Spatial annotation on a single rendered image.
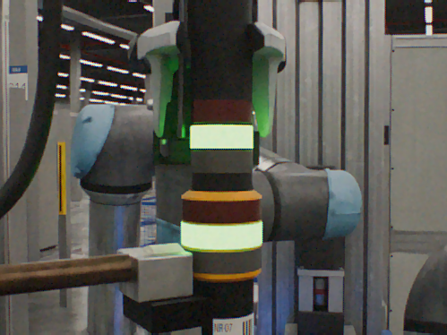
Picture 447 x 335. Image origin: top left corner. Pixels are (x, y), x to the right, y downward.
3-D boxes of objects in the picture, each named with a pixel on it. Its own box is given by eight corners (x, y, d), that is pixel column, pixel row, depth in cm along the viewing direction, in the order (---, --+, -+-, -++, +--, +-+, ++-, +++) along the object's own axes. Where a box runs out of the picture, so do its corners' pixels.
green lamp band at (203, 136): (210, 148, 30) (210, 124, 30) (179, 148, 33) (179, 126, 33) (264, 148, 32) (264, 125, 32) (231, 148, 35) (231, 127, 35)
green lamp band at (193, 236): (205, 253, 30) (205, 227, 30) (167, 241, 33) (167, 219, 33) (278, 245, 32) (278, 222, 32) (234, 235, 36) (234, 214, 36)
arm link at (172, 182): (275, 266, 60) (275, 156, 59) (166, 274, 56) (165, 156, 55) (244, 253, 67) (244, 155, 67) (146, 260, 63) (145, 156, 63)
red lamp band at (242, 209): (205, 226, 30) (205, 201, 30) (167, 218, 33) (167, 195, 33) (278, 220, 32) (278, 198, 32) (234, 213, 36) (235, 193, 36)
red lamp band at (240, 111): (210, 122, 30) (210, 98, 30) (179, 124, 33) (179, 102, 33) (264, 124, 32) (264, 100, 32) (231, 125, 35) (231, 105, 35)
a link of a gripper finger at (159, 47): (178, 134, 29) (200, 139, 38) (178, 12, 29) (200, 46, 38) (116, 135, 29) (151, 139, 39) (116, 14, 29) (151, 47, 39)
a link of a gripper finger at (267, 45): (320, 135, 30) (261, 139, 39) (320, 18, 30) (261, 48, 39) (262, 134, 30) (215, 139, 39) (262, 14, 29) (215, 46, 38)
